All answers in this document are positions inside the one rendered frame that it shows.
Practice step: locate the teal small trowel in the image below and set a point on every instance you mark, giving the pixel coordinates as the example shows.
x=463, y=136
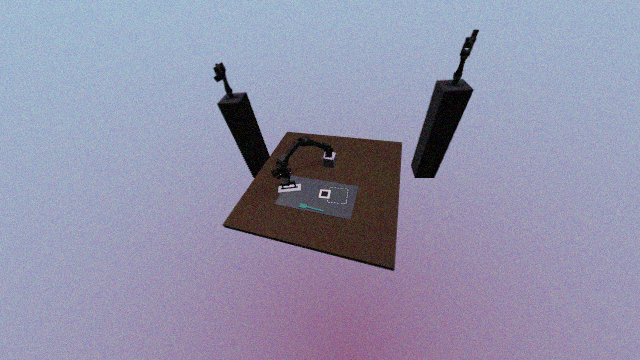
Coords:
x=304, y=206

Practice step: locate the white square tile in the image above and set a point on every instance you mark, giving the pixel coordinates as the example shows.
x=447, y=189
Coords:
x=325, y=194

